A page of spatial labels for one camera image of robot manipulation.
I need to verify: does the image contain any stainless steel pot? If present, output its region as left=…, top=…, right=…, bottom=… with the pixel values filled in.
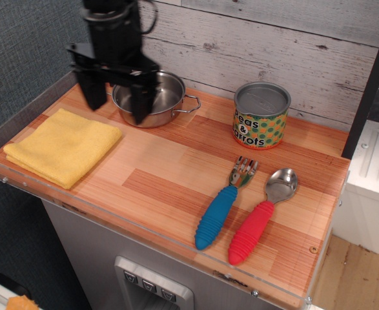
left=110, top=70, right=201, bottom=128

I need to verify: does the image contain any silver dispenser button panel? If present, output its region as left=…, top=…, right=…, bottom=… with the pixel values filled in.
left=114, top=256, right=195, bottom=310

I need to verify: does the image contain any dark right frame post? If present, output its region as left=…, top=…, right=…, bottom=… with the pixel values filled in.
left=341, top=49, right=379, bottom=160

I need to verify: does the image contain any orange object at corner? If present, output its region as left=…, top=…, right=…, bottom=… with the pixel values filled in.
left=6, top=295, right=39, bottom=310

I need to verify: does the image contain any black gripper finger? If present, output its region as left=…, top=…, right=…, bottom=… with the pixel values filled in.
left=130, top=84, right=156, bottom=125
left=75, top=69, right=107, bottom=110

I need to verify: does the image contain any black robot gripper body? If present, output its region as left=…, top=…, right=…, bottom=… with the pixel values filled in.
left=67, top=12, right=159, bottom=86

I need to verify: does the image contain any yellow towel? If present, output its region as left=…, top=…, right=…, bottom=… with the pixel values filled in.
left=4, top=108, right=121, bottom=190

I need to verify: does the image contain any grey toy fridge cabinet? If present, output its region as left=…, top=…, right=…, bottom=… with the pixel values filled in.
left=40, top=196, right=274, bottom=310

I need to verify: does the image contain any blue handled fork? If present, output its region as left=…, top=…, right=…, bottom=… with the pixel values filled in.
left=194, top=156, right=259, bottom=250

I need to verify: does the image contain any peas and carrots can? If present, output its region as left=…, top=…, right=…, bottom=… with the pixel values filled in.
left=232, top=82, right=291, bottom=150

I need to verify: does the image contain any red handled spoon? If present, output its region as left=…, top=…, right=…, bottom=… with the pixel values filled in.
left=228, top=168, right=298, bottom=265

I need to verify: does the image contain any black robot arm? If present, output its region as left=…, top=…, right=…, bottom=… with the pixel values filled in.
left=67, top=1, right=159, bottom=125

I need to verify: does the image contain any white cabinet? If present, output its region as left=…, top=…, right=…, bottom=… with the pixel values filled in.
left=332, top=120, right=379, bottom=254

